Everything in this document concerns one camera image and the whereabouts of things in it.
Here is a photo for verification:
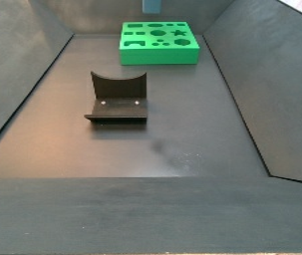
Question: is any blue rectangular block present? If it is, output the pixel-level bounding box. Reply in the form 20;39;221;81
143;0;161;14

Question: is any black curved fixture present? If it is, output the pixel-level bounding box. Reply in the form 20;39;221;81
85;72;149;122

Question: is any green shape sorting board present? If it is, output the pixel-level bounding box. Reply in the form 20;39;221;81
119;21;200;65

